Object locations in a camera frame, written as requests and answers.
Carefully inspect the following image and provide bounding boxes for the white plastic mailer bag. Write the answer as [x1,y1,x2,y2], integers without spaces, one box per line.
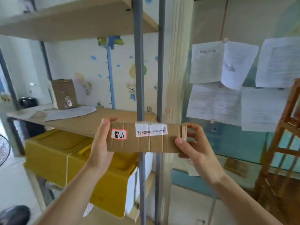
[7,104,55,120]

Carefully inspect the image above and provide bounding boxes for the small taped cardboard box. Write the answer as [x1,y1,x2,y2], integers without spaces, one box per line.
[51,79,79,110]

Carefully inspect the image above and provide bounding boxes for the person's right hand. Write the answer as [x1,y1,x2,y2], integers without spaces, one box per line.
[175,123,226,184]

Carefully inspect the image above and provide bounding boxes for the person's right forearm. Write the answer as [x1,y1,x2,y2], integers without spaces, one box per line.
[207,174,284,225]

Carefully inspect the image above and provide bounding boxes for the white foam box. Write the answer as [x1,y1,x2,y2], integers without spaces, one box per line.
[125,152,154,215]

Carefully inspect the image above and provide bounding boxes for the bear wall sticker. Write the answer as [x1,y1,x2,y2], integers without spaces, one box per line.
[125,82,137,101]

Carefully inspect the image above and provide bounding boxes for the brown flat package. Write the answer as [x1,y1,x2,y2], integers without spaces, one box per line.
[223,157,249,178]

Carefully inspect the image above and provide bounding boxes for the person's left forearm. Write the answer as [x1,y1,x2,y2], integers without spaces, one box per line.
[35,161,104,225]

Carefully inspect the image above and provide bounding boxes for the black device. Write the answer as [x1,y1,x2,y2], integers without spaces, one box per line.
[18,97,39,108]

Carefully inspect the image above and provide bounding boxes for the yellow foam box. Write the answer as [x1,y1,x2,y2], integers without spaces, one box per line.
[24,129,140,218]

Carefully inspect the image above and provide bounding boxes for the black floor fan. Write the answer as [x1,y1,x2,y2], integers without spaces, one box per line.
[0,133,11,167]

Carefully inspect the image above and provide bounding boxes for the white envelope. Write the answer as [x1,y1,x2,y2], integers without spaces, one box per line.
[44,105,97,122]

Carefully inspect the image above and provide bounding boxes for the grey metal wooden shelf rack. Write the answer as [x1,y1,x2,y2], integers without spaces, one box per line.
[0,0,166,225]

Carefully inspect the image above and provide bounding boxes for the cardboard parcel white labels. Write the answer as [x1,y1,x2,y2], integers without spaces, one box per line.
[107,121,188,154]

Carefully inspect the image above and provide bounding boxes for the brown wooden rack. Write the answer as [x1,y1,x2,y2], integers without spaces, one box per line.
[254,78,300,225]

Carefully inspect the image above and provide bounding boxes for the white paper tag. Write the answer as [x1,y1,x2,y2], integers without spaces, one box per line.
[83,203,95,217]

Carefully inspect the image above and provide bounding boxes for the blue height chart wall sticker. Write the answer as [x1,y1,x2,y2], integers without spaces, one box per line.
[97,36,125,109]

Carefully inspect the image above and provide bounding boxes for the person's left hand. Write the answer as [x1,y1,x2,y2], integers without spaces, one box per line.
[87,117,118,172]

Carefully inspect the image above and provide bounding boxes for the dark round object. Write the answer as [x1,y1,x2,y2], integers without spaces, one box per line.
[0,205,31,225]

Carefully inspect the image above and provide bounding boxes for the white paper sheet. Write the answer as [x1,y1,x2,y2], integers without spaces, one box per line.
[221,41,259,91]
[241,87,291,133]
[255,36,300,88]
[186,82,242,126]
[189,41,225,84]

